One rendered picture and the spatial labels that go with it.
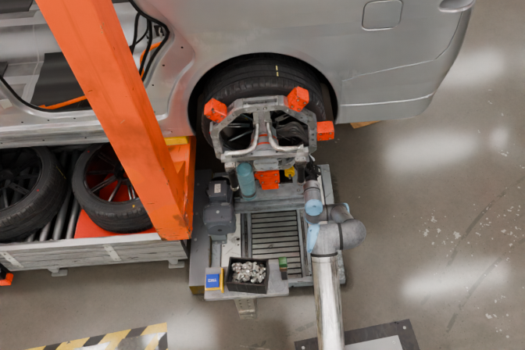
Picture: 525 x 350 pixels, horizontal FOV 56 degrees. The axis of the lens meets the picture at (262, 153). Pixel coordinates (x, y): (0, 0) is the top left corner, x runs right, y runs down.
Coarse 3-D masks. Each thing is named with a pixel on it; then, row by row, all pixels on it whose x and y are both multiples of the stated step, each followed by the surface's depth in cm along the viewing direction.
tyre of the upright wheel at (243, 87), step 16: (224, 64) 254; (240, 64) 247; (256, 64) 245; (272, 64) 245; (288, 64) 248; (304, 64) 256; (208, 80) 260; (224, 80) 247; (240, 80) 241; (256, 80) 237; (272, 80) 237; (288, 80) 240; (304, 80) 248; (208, 96) 253; (224, 96) 241; (240, 96) 241; (320, 96) 256; (320, 112) 254; (208, 128) 260
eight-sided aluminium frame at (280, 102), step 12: (276, 96) 238; (228, 108) 243; (240, 108) 236; (252, 108) 236; (264, 108) 238; (276, 108) 237; (288, 108) 237; (228, 120) 243; (300, 120) 245; (312, 120) 245; (216, 132) 249; (312, 132) 253; (216, 144) 257; (312, 144) 261; (216, 156) 266; (276, 168) 277; (288, 168) 278
